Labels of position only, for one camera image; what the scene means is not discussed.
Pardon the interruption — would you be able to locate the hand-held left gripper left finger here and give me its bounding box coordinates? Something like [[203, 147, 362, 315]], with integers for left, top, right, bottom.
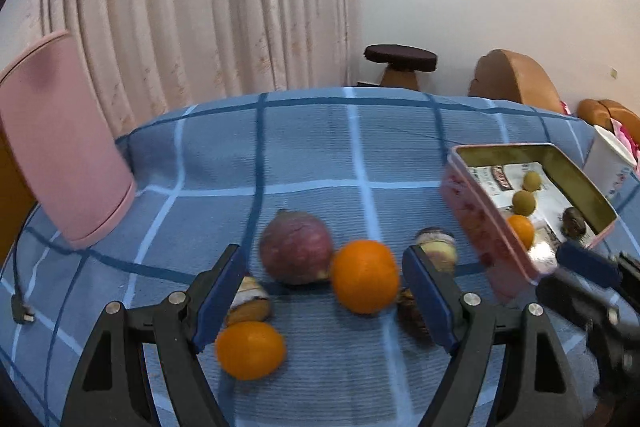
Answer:
[[60, 244, 248, 427]]

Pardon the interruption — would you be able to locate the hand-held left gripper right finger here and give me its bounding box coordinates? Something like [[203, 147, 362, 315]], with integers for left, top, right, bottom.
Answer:
[[401, 244, 586, 427]]

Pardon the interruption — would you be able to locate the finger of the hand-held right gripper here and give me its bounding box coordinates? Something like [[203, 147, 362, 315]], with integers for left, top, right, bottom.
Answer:
[[555, 239, 624, 289]]

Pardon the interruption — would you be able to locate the cream and purple fruit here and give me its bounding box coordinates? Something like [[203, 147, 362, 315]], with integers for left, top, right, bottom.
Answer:
[[415, 228, 458, 278]]

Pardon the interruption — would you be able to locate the large orange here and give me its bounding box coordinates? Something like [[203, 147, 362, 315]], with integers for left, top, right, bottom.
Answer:
[[331, 240, 402, 315], [215, 321, 287, 381]]

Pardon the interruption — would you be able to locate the pink metal tin box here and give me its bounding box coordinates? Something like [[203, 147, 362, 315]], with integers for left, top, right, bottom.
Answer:
[[440, 143, 618, 303]]

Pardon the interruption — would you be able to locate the reddish purple round fruit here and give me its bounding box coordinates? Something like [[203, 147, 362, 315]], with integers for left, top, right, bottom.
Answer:
[[259, 209, 335, 285]]

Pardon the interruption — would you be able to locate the small orange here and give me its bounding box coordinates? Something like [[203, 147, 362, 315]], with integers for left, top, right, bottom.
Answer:
[[506, 214, 536, 250]]

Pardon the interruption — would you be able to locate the white paper cup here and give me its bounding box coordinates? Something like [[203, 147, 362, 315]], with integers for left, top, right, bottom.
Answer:
[[582, 125, 638, 202]]

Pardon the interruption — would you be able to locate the printed paper liner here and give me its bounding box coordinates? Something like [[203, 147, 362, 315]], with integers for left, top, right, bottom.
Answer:
[[467, 162, 596, 255]]

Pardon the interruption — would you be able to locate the pink cloth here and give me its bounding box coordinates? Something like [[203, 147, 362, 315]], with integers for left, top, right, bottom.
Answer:
[[612, 117, 640, 162]]

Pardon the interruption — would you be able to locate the brown leather sofa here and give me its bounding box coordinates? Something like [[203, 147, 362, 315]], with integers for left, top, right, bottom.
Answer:
[[577, 99, 640, 132]]

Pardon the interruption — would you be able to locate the blue plaid blanket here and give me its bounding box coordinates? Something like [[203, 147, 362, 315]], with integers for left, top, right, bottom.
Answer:
[[0, 87, 640, 427]]

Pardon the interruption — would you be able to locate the brown leather armchair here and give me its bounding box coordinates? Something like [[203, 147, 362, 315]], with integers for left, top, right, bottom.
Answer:
[[469, 49, 563, 114]]

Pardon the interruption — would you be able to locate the pink cylindrical container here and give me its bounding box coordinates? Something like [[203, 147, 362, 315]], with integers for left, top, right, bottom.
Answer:
[[0, 30, 137, 250]]

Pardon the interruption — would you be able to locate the wooden door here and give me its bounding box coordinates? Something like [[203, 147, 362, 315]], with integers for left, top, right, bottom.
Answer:
[[0, 127, 38, 260]]

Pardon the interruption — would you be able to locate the dark round stool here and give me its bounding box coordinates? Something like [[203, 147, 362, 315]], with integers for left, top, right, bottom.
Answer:
[[364, 44, 438, 90]]

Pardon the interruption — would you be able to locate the beige floral curtain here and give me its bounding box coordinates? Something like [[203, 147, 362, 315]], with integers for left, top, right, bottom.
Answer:
[[0, 0, 363, 138]]

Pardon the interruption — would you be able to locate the black cable with plug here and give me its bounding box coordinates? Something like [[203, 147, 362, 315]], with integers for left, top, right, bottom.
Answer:
[[11, 227, 37, 325]]

